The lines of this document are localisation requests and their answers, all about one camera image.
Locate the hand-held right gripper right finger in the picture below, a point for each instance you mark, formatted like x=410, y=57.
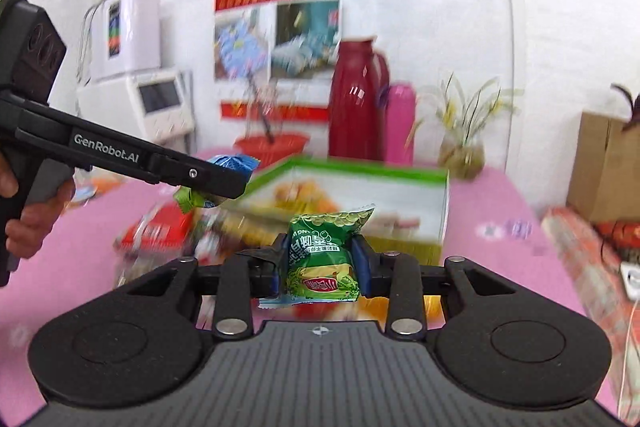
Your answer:
x=361, y=267

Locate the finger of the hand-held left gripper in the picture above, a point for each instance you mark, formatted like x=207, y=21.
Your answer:
x=200, y=174

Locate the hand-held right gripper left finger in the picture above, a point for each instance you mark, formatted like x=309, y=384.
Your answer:
x=262, y=272

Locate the blue green snack packet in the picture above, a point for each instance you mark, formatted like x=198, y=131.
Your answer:
x=235, y=163

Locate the green rimmed white box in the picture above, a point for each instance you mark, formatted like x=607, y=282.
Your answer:
x=400, y=187

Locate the person's left hand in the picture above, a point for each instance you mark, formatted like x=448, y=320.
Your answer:
x=42, y=222

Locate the orange snack packet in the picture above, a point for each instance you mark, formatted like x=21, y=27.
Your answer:
x=102, y=183

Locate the white appliance with screen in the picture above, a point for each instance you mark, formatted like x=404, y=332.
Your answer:
x=165, y=122

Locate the red snack packet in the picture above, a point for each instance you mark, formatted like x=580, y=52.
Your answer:
x=160, y=227

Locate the red plastic basin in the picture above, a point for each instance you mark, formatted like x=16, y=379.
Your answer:
x=282, y=148

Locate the white water purifier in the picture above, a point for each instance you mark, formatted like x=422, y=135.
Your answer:
x=140, y=32

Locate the blue floral bedding poster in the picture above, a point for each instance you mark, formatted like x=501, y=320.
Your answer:
x=242, y=44

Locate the pink thermos bottle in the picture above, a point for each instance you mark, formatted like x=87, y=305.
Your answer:
x=401, y=127

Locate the pink tablecloth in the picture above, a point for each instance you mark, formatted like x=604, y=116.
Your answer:
x=500, y=217

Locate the green plant in glass vase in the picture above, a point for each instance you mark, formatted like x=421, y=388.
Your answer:
x=462, y=157

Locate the red thermos jug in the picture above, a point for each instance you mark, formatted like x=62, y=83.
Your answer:
x=357, y=107

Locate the teal bedding poster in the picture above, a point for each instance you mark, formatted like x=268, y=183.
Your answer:
x=307, y=39

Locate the floral patterned blanket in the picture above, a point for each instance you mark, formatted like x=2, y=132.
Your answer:
x=575, y=257

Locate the large cardboard box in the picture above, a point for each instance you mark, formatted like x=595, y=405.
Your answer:
x=605, y=167

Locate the red cushion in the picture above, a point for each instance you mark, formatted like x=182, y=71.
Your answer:
x=622, y=232

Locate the white power strip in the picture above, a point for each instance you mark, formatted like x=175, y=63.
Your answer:
x=632, y=279

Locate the red wall banner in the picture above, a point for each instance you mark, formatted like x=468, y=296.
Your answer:
x=300, y=112

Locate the white wall conduit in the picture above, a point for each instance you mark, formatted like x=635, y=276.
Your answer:
x=504, y=57

